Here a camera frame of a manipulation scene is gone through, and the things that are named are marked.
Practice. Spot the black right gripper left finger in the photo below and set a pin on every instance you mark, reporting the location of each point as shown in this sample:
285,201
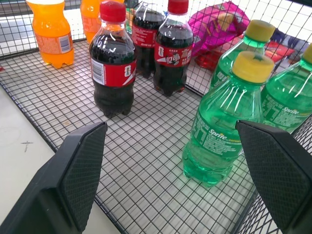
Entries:
73,175

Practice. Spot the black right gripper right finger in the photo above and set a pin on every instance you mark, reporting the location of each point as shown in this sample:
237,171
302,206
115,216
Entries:
275,170

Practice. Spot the green Sprite bottle yellow cap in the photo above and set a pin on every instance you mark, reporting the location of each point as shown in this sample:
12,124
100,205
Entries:
290,97
240,46
219,122

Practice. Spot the red snack bag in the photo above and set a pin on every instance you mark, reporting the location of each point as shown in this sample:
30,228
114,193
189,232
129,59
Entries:
278,52

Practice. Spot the cola bottle red cap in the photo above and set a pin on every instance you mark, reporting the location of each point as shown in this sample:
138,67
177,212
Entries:
172,48
113,63
145,36

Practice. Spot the orange soda bottle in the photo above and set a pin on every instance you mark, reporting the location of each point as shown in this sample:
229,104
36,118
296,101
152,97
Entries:
90,20
52,34

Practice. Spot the pink snack bag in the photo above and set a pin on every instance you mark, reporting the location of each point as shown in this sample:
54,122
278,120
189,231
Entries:
214,26

